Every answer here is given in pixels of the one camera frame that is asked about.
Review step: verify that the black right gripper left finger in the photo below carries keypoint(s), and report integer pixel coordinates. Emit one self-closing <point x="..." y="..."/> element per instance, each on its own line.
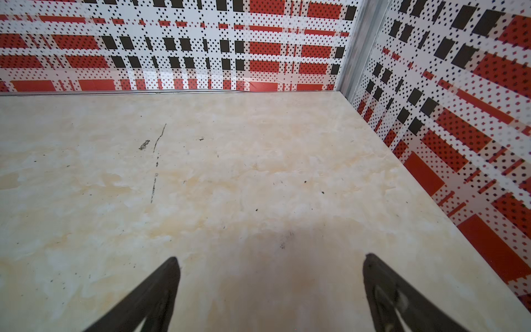
<point x="149" y="306"/>

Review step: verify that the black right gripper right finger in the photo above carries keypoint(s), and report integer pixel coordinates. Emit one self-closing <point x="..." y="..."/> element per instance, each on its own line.
<point x="395" y="304"/>

